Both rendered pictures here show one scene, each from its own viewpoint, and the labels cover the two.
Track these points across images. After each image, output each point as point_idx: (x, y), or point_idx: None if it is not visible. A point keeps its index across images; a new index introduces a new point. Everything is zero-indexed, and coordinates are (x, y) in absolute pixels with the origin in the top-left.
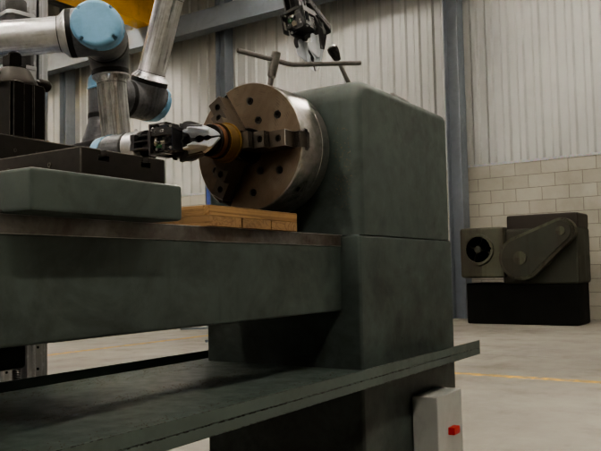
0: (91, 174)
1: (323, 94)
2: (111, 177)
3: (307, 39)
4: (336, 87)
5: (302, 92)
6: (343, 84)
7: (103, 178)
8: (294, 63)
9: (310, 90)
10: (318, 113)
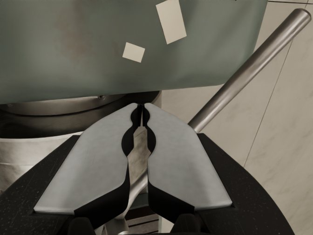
0: (161, 225)
1: (159, 90)
2: (161, 220)
3: (91, 226)
4: (193, 83)
5: (92, 89)
6: (210, 77)
7: (161, 222)
8: (141, 189)
9: (118, 86)
10: (157, 101)
